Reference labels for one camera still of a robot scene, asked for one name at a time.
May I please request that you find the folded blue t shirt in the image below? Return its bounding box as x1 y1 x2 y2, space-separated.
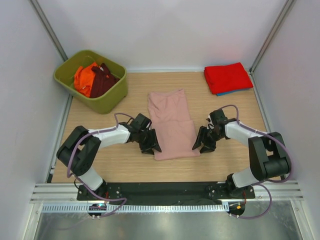
216 87 252 97

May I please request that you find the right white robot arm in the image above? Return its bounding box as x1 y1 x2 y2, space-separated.
192 108 292 198

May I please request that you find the aluminium corner post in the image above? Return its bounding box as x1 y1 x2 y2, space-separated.
29 0 69 61
249 0 296 75

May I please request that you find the orange t shirt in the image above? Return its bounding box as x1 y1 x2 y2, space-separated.
73 62 100 98

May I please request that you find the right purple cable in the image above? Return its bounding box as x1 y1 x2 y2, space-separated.
219 104 294 220

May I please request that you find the maroon t shirt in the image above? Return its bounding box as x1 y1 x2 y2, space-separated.
89 63 120 98

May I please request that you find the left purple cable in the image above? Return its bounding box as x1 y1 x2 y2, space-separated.
66 112 136 213

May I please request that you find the left aluminium corner post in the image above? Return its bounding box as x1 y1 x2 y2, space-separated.
29 0 69 61

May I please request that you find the aluminium frame rail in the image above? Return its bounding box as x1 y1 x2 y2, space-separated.
29 180 304 204

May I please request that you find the purple cable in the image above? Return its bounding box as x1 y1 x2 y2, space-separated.
219 104 294 220
66 112 136 213

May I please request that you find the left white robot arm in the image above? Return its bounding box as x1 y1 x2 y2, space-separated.
56 113 162 200

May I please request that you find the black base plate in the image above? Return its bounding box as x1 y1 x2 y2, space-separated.
76 181 256 203

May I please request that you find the pink t shirt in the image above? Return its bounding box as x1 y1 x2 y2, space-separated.
148 89 200 161

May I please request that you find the folded red t shirt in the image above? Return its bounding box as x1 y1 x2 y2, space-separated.
203 62 253 95

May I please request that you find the green plastic bin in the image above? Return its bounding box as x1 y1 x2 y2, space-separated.
53 50 128 114

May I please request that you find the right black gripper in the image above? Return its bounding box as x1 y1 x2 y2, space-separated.
192 125 224 154

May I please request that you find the slotted cable duct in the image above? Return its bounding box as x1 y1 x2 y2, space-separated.
41 202 229 214

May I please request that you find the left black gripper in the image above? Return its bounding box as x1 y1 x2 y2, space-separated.
136 128 161 155

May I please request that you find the right aluminium corner post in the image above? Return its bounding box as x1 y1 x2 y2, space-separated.
249 0 296 75

